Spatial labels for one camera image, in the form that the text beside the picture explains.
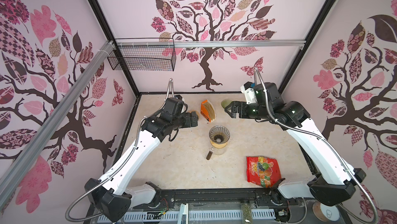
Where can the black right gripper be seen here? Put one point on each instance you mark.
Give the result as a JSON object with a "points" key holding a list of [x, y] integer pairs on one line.
{"points": [[233, 108]]}

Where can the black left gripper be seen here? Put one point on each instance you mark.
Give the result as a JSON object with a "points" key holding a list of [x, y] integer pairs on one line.
{"points": [[187, 123]]}

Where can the clear glass dripper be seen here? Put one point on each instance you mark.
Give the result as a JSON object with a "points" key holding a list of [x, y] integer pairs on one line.
{"points": [[219, 135]]}

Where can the wooden ring dripper holder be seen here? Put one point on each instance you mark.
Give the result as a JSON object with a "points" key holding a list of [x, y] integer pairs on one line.
{"points": [[218, 145]]}

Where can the clear glass server jug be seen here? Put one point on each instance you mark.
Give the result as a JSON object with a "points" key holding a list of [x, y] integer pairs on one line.
{"points": [[215, 151]]}

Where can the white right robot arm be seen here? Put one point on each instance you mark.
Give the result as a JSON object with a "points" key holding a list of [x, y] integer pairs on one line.
{"points": [[334, 180]]}

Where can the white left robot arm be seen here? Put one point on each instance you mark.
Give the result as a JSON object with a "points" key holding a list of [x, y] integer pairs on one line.
{"points": [[109, 194]]}

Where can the green glass dripper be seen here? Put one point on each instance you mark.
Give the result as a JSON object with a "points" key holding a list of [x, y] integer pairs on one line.
{"points": [[226, 103]]}

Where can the orange coffee filter box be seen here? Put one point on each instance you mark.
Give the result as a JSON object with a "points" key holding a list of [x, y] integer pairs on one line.
{"points": [[208, 111]]}

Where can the red candy bag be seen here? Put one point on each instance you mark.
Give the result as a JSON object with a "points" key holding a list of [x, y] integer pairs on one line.
{"points": [[263, 171]]}

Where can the small jar of granules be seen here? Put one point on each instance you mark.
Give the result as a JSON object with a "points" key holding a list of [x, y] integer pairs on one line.
{"points": [[246, 213]]}

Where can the round white brown device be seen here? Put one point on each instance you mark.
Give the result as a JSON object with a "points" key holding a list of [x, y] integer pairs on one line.
{"points": [[325, 213]]}

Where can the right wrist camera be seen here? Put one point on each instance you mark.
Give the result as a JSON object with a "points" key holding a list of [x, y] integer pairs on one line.
{"points": [[249, 93]]}

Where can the black wire basket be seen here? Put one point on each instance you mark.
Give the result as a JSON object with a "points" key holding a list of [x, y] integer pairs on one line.
{"points": [[143, 54]]}

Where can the aluminium rail back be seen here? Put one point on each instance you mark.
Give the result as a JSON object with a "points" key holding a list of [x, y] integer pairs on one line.
{"points": [[211, 44]]}

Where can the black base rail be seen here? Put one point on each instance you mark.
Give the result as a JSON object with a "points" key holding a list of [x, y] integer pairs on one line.
{"points": [[287, 211]]}

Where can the white slotted cable duct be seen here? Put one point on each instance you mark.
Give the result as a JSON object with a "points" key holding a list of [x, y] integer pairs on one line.
{"points": [[197, 216]]}

